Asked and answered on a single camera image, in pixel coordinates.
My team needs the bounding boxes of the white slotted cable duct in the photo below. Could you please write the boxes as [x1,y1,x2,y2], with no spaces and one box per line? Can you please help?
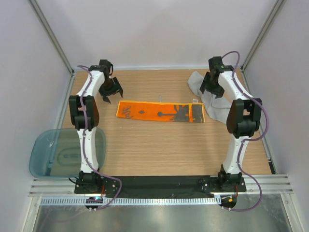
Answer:
[40,196,221,206]

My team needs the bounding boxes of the left aluminium frame post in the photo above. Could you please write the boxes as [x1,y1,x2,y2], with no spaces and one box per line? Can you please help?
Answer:
[28,0,74,75]

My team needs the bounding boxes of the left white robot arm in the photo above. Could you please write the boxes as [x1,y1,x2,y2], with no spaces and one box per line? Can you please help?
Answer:
[69,59,124,193]

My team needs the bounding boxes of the right aluminium frame post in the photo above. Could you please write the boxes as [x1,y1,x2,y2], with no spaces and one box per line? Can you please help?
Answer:
[240,0,286,73]

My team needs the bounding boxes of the blue translucent plastic tray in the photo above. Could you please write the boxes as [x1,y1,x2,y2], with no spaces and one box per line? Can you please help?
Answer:
[28,129,107,180]

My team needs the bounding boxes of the aluminium rail front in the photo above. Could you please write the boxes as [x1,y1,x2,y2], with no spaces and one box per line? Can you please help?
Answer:
[28,174,293,197]

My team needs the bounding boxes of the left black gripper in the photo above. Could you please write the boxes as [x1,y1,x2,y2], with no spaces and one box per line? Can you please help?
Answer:
[99,77,123,103]

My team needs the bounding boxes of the orange grey patterned towel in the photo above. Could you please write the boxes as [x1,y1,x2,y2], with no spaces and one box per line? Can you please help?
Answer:
[116,100,205,123]

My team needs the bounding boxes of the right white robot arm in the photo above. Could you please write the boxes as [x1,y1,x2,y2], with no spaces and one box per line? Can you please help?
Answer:
[199,57,264,192]

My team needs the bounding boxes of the aluminium frame post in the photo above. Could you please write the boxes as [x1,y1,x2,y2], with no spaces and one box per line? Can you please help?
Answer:
[240,0,286,73]
[28,0,74,75]

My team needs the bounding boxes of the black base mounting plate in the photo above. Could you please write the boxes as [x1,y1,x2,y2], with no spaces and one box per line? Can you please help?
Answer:
[74,174,247,199]

